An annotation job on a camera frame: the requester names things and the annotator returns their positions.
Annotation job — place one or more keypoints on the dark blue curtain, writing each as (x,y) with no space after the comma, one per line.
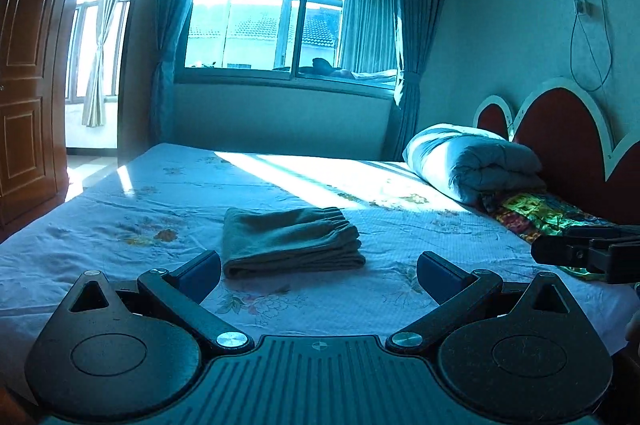
(170,30)
(415,5)

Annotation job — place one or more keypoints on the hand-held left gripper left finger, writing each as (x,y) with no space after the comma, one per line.
(200,274)

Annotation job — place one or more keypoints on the hallway window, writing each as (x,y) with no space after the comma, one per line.
(75,45)

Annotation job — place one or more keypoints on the large bedroom window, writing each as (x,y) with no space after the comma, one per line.
(250,30)

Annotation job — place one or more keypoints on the wall socket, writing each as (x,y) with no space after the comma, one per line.
(582,7)

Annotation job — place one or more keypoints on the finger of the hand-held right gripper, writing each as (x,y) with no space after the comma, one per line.
(610,231)
(565,251)

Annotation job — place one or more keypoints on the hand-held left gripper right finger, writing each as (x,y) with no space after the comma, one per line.
(442,275)

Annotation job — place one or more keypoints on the dark object outside window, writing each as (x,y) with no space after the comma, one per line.
(325,66)

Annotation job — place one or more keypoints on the sheer white curtain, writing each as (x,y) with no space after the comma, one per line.
(365,15)

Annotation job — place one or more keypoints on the grey-green pants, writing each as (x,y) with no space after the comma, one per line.
(285,240)

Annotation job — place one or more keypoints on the white doorway curtain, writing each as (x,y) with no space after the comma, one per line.
(97,80)

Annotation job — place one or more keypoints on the colourful patterned blanket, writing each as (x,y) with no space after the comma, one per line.
(525,215)

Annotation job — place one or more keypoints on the brown wooden door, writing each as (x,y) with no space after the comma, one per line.
(30,80)

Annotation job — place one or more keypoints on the rolled light quilt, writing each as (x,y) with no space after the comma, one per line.
(475,160)

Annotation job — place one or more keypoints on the bed with floral sheet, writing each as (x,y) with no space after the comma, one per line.
(150,205)

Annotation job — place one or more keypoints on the red scalloped headboard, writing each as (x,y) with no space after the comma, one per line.
(560,130)

